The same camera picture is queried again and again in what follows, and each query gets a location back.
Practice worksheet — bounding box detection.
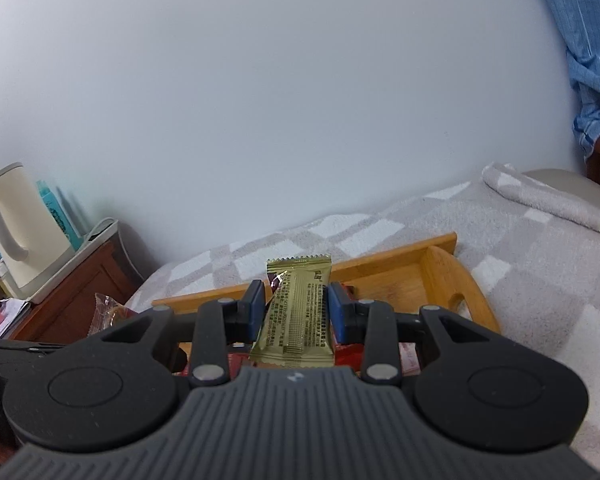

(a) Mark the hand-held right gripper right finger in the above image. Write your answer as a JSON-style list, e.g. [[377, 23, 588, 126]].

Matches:
[[327, 281, 512, 387]]

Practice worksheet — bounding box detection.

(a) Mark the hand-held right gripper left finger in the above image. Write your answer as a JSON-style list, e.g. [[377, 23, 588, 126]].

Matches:
[[100, 280, 268, 388]]

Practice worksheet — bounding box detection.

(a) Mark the wooden tray with handles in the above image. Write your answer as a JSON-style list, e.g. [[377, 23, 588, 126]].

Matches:
[[151, 232, 502, 378]]

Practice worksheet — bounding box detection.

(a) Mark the clear brown snack packet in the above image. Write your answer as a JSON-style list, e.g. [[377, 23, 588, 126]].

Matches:
[[87, 292, 138, 341]]

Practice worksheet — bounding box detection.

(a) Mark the stack of papers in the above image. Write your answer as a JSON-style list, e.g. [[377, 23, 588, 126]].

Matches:
[[0, 297, 33, 341]]

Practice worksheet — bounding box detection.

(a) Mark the long red snack packet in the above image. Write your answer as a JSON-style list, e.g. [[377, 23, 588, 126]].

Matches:
[[172, 342, 255, 378]]

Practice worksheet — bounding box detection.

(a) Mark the red printed snack packet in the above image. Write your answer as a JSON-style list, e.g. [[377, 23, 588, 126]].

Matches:
[[399, 342, 423, 376]]

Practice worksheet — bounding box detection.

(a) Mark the wooden nightstand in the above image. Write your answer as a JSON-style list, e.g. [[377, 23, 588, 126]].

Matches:
[[7, 237, 141, 346]]

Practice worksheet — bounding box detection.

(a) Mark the cream electric kettle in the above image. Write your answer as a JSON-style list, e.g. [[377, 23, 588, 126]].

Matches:
[[0, 161, 73, 301]]

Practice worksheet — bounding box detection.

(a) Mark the tall teal box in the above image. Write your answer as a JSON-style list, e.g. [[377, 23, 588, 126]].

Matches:
[[35, 180, 83, 253]]

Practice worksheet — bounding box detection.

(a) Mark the grey white checked blanket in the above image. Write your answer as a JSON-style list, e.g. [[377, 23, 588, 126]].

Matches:
[[125, 162, 600, 476]]

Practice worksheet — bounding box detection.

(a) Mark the blue checked cloth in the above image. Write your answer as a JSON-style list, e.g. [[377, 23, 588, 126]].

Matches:
[[522, 0, 600, 158]]

